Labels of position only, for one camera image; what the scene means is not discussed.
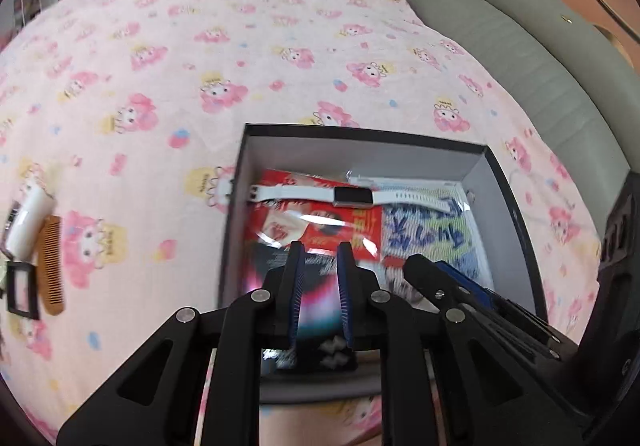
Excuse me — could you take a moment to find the blue and white packet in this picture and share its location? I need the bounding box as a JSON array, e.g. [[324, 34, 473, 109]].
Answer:
[[381, 186, 483, 274]]

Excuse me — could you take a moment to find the wooden comb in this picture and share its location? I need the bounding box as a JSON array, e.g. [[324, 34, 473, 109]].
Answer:
[[37, 215, 67, 315]]

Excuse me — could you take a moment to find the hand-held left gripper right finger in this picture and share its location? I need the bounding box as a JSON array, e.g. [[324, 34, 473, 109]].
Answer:
[[336, 241, 596, 446]]

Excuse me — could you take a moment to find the white tube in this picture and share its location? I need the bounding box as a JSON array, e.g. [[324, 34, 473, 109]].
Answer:
[[4, 186, 55, 261]]

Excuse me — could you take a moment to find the red printed packet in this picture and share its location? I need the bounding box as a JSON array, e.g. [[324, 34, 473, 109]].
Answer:
[[250, 168, 385, 267]]

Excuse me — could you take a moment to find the white smartwatch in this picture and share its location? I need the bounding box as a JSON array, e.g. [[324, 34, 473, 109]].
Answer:
[[248, 184, 452, 215]]

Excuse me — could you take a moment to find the black cardboard box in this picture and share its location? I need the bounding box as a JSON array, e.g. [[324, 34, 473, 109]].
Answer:
[[216, 123, 553, 404]]

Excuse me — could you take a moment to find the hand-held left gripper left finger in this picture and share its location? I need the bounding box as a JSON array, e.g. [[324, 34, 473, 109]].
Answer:
[[56, 241, 307, 446]]

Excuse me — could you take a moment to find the black square case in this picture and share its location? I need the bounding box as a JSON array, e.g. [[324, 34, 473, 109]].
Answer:
[[4, 261, 41, 321]]

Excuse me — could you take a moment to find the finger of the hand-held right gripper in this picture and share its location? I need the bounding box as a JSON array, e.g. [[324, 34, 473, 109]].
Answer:
[[403, 253, 507, 314], [479, 295, 562, 362]]

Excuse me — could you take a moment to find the grey leather sofa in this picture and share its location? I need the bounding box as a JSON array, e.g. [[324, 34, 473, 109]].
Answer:
[[400, 0, 640, 247]]

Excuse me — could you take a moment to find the pink printed blanket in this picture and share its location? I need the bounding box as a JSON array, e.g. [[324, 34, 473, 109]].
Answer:
[[0, 0, 608, 446]]

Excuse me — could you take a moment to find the black printed packet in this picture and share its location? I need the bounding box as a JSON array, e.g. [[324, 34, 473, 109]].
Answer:
[[242, 241, 362, 373]]

